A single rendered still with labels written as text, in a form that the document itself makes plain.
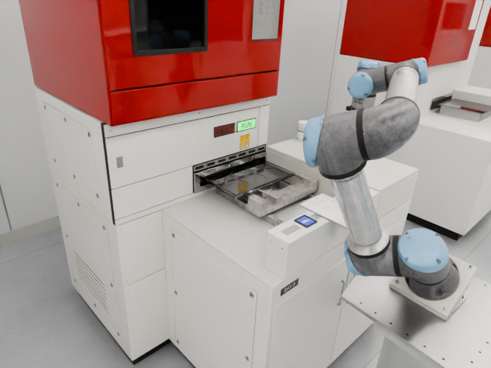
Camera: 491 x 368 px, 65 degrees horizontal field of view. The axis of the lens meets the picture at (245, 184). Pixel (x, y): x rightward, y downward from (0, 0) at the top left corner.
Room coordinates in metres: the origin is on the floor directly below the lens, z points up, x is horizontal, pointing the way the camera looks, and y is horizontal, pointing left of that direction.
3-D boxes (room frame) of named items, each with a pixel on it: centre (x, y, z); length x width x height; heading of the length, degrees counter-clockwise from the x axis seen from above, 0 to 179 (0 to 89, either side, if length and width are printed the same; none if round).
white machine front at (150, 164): (1.53, 0.20, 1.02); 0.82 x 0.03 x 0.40; 135
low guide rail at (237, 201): (1.38, -0.05, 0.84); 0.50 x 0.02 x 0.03; 45
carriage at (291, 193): (1.46, -0.17, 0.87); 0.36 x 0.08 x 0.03; 135
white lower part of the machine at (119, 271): (1.78, 0.44, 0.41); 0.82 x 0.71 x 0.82; 135
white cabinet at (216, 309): (1.49, -0.22, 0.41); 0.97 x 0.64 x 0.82; 135
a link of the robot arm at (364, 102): (1.30, -0.38, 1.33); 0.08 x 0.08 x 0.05
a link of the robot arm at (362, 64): (1.30, -0.38, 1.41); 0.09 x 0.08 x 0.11; 156
